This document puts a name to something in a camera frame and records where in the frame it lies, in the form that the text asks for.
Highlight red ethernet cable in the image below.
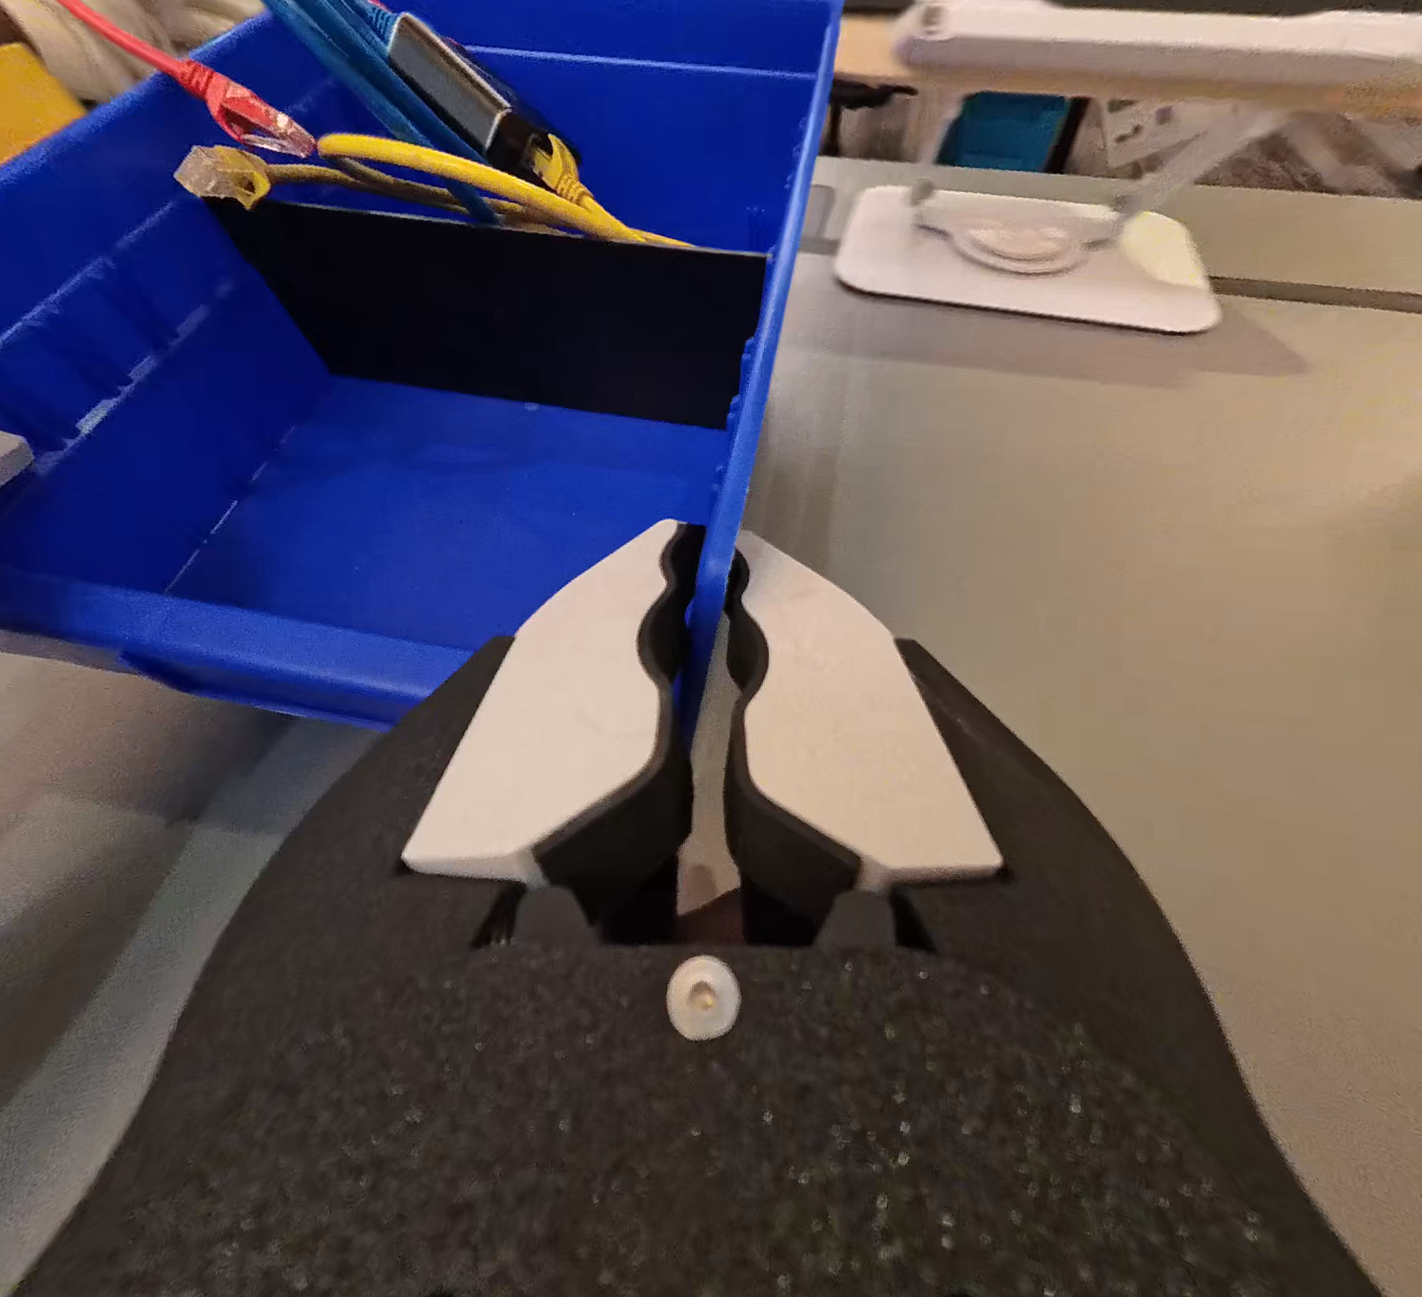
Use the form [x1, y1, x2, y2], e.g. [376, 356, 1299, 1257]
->
[0, 0, 317, 160]

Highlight blue plastic bin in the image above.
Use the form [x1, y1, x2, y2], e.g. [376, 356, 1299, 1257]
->
[0, 0, 848, 730]

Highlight black bin divider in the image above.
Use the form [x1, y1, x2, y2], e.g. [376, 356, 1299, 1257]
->
[210, 198, 770, 432]

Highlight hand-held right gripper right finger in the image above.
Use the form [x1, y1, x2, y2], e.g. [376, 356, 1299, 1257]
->
[724, 531, 1005, 928]

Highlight yellow ethernet cable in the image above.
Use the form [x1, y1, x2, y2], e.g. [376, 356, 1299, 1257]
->
[174, 133, 695, 248]

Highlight black ethernet port adapter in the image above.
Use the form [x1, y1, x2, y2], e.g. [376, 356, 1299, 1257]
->
[382, 11, 556, 181]

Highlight white stand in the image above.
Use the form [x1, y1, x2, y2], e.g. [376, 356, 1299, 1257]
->
[833, 0, 1422, 335]

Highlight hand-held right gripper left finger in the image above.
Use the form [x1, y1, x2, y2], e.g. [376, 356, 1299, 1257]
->
[400, 519, 706, 924]

